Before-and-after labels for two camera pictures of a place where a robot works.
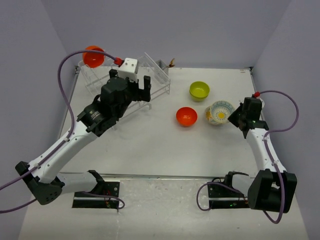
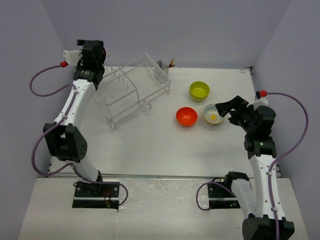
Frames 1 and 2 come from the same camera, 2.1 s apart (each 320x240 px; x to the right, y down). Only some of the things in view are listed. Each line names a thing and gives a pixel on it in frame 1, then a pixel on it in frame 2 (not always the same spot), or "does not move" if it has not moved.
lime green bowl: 199,89 does not move
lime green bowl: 199,94 does not move
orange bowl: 186,116 does not move
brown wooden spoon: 172,63 does not move
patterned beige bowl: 208,115 → 213,119
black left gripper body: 132,95 → 100,66
